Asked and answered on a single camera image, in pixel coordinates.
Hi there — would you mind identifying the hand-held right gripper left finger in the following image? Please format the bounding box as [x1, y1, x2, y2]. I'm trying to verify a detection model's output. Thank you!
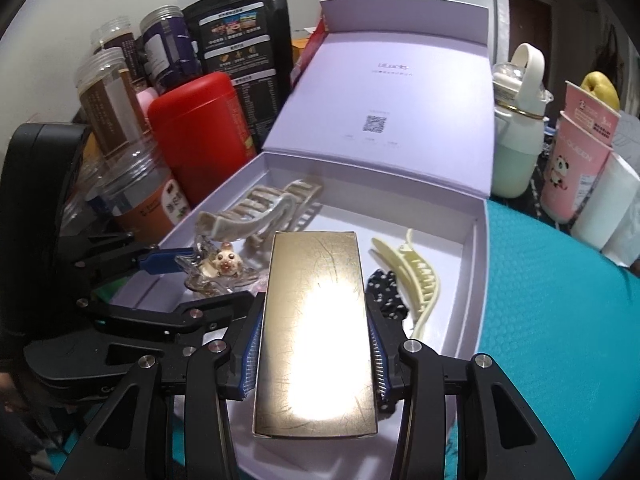
[55, 292, 266, 480]

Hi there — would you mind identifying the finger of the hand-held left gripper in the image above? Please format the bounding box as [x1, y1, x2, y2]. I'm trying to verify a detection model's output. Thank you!
[77, 291, 256, 346]
[65, 232, 193, 286]

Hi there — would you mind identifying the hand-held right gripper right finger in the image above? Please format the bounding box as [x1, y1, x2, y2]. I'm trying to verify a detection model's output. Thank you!
[365, 295, 571, 480]

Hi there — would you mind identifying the clear hair clip with cat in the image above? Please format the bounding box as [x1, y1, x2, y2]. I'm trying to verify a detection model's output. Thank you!
[175, 240, 261, 296]

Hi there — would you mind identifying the black polka dot scrunchie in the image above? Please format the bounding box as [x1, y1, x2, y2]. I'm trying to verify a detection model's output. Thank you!
[365, 269, 413, 333]

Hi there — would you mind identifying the gold rectangular box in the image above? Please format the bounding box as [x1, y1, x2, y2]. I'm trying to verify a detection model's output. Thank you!
[252, 230, 378, 438]

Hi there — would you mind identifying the lavender gift box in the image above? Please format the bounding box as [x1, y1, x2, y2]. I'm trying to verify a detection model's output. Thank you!
[107, 0, 498, 480]

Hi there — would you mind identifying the orange label clear jar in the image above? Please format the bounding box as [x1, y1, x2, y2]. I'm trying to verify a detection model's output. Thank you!
[85, 135, 193, 241]

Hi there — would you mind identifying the cream yellow hair clip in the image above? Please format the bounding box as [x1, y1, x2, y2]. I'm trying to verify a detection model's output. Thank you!
[370, 229, 443, 343]

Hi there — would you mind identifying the beige marbled hair claw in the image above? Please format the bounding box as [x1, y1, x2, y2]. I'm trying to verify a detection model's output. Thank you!
[194, 179, 323, 253]

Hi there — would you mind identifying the brown label clear jar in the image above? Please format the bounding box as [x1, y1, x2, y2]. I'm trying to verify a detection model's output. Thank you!
[75, 47, 151, 156]

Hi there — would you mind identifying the red canister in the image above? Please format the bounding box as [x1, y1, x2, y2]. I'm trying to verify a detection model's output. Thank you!
[147, 71, 258, 208]

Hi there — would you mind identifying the pink bottle cap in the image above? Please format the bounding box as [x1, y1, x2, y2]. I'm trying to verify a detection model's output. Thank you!
[136, 87, 162, 126]

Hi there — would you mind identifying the teal mat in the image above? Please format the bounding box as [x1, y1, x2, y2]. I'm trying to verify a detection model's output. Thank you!
[50, 197, 640, 480]

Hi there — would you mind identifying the dark brown label jar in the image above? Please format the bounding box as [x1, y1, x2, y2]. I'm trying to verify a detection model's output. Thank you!
[92, 19, 141, 61]

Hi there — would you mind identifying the purple label clear jar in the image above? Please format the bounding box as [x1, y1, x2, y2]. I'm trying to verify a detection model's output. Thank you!
[139, 5, 203, 93]

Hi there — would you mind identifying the black printed pouch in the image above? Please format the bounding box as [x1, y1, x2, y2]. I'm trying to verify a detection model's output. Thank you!
[182, 0, 293, 153]

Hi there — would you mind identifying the red packet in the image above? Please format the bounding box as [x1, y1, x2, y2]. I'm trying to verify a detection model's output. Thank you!
[290, 17, 328, 86]

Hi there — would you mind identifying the pink panda paper cup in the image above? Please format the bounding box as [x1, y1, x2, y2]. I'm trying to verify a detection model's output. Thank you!
[540, 112, 613, 223]

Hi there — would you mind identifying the golden yellow fruit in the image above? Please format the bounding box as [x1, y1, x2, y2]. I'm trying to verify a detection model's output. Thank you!
[580, 71, 621, 110]

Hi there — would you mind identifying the brown door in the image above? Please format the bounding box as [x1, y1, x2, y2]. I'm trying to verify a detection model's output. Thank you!
[507, 0, 553, 61]

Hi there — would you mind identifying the mint bottle with cream handle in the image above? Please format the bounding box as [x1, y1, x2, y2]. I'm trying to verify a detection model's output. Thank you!
[490, 43, 556, 198]

